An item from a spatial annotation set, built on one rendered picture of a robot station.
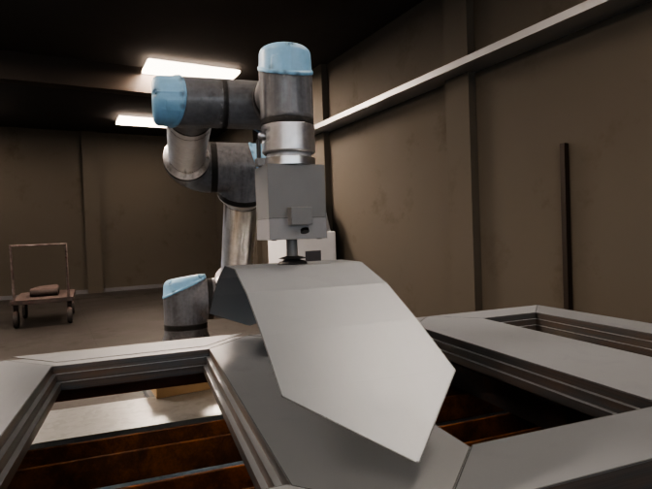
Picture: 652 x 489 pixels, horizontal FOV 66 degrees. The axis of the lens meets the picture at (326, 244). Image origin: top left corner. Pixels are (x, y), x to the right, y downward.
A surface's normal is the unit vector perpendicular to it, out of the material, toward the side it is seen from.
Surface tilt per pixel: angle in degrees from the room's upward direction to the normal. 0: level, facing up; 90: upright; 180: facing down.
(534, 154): 90
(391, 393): 30
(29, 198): 90
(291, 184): 90
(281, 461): 0
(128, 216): 90
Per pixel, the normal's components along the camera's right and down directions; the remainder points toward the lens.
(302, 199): 0.39, 0.01
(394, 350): 0.14, -0.87
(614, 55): -0.88, 0.04
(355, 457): -0.04, -1.00
